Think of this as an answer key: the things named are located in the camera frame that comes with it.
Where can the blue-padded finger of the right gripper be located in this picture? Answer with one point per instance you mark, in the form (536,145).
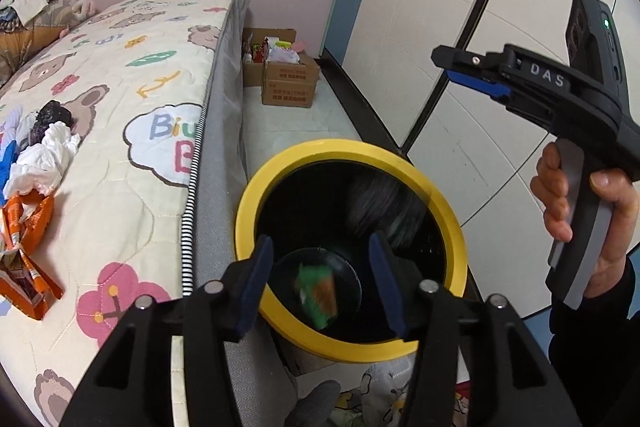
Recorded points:
(493,90)

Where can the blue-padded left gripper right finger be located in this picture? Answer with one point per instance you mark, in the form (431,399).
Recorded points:
(512,382)

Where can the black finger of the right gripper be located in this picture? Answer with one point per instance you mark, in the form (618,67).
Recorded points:
(457,62)

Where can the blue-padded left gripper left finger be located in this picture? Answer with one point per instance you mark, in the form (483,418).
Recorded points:
(128,382)

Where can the green silver foil wrapper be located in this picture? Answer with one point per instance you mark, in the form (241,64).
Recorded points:
(316,290)

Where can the yellow-rimmed black trash bin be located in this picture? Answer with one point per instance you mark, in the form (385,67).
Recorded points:
(319,202)

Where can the orange snack wrapper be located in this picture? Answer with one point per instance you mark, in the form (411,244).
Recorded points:
(24,285)

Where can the white tissue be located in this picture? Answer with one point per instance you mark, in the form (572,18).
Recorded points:
(57,141)

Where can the blue glove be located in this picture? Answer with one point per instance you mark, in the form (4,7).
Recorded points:
(9,157)

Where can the dark purple plastic bag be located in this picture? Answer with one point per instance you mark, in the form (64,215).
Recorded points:
(52,112)

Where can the pale grey cloth scrap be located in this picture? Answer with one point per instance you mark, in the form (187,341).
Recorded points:
(17,127)

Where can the black sleeve forearm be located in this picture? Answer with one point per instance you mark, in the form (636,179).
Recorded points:
(595,352)

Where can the person's right hand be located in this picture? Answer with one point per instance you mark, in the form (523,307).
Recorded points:
(550,186)

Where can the cardboard box with items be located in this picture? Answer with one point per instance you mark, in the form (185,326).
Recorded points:
(254,51)

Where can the bed with cartoon bear quilt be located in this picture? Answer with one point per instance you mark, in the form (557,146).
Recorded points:
(155,89)

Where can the orange grey folded duvet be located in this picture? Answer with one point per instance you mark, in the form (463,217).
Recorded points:
(19,46)

